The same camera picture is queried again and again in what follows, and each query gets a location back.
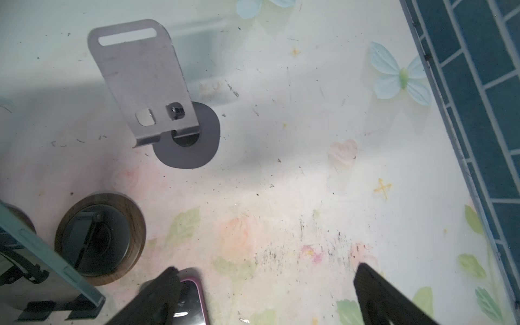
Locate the black phone back right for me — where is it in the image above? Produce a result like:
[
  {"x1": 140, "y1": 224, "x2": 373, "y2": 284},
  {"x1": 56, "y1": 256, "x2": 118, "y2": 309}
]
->
[{"x1": 1, "y1": 218, "x2": 106, "y2": 322}]

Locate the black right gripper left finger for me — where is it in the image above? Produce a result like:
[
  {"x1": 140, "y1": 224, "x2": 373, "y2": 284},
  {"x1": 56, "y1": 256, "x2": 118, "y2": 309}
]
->
[{"x1": 107, "y1": 267, "x2": 181, "y2": 325}]

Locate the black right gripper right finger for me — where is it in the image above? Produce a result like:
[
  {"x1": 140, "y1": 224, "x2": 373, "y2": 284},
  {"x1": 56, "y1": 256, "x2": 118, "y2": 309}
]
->
[{"x1": 353, "y1": 263, "x2": 437, "y2": 325}]

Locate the wooden round stand base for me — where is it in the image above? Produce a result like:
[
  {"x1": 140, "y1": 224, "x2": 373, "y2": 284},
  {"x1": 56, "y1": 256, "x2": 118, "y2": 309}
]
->
[{"x1": 54, "y1": 192, "x2": 146, "y2": 287}]

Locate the grey metal phone stand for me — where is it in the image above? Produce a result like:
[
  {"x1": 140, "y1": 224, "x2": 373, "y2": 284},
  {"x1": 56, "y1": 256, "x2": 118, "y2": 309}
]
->
[{"x1": 87, "y1": 19, "x2": 221, "y2": 169}]

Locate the black phone pink case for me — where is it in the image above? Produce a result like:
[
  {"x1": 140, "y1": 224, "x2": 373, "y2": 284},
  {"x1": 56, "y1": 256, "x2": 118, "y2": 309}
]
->
[{"x1": 173, "y1": 268, "x2": 211, "y2": 325}]

